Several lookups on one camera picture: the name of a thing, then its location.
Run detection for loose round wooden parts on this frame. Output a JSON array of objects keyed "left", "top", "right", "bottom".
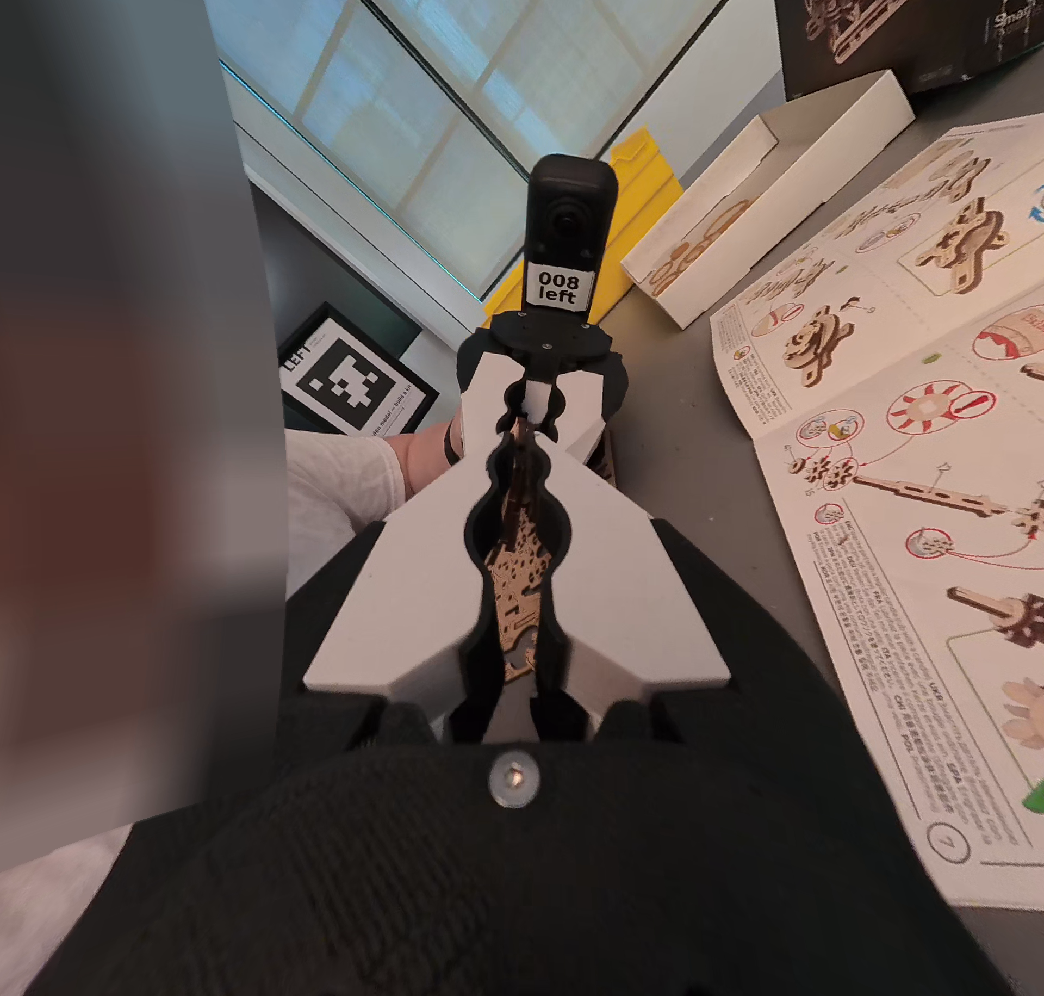
[{"left": 647, "top": 199, "right": 753, "bottom": 297}]

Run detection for wooden laser-cut puzzle sheet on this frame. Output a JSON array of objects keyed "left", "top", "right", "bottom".
[{"left": 488, "top": 420, "right": 546, "bottom": 684}]

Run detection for black model kit box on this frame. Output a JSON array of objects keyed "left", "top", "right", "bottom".
[{"left": 769, "top": 0, "right": 1044, "bottom": 98}]

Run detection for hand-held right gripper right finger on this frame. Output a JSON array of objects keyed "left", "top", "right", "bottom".
[{"left": 529, "top": 440, "right": 732, "bottom": 744}]

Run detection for white instruction booklet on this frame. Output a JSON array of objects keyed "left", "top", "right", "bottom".
[{"left": 710, "top": 113, "right": 1044, "bottom": 911}]

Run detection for white cardboard tray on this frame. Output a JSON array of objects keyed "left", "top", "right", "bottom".
[{"left": 620, "top": 70, "right": 916, "bottom": 330}]

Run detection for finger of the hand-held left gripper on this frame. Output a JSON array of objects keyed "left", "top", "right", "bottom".
[
  {"left": 461, "top": 351, "right": 529, "bottom": 467},
  {"left": 538, "top": 366, "right": 613, "bottom": 483}
]

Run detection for white clothing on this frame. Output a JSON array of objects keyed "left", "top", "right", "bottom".
[{"left": 0, "top": 820, "right": 135, "bottom": 996}]

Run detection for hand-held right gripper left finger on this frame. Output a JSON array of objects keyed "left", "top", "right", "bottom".
[{"left": 302, "top": 430, "right": 525, "bottom": 744}]

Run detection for yellow plastic bin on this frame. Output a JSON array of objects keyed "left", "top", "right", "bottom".
[{"left": 488, "top": 127, "right": 685, "bottom": 330}]

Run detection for person's left forearm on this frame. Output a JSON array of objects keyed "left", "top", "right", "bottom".
[{"left": 285, "top": 420, "right": 466, "bottom": 597}]

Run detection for framed black white marker sign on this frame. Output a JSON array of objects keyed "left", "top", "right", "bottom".
[{"left": 279, "top": 302, "right": 442, "bottom": 441}]

